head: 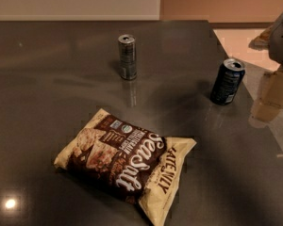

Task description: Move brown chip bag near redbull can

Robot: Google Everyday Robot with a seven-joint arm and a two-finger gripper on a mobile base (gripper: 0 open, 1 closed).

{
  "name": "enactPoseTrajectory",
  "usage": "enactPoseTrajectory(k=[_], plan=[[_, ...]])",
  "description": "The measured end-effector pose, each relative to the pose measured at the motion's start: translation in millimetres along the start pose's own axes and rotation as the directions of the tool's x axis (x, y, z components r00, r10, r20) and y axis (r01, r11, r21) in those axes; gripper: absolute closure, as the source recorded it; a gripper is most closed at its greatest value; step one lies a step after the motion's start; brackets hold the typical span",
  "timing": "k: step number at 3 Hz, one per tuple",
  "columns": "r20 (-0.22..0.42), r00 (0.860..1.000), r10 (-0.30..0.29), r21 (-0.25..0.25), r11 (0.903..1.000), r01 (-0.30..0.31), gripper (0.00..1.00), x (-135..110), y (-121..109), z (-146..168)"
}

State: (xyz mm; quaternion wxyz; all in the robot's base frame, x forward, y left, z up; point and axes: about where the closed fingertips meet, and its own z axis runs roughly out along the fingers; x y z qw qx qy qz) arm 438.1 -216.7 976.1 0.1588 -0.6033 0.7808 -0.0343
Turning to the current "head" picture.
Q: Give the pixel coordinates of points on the silver redbull can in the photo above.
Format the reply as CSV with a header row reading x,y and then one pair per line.
x,y
127,53

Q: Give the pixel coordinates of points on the dark blue soda can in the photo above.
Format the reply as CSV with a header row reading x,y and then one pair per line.
x,y
229,77

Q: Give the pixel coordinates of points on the brown sea salt chip bag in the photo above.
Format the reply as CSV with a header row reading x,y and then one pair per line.
x,y
134,164

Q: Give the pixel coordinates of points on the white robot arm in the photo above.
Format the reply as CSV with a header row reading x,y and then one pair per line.
x,y
269,102

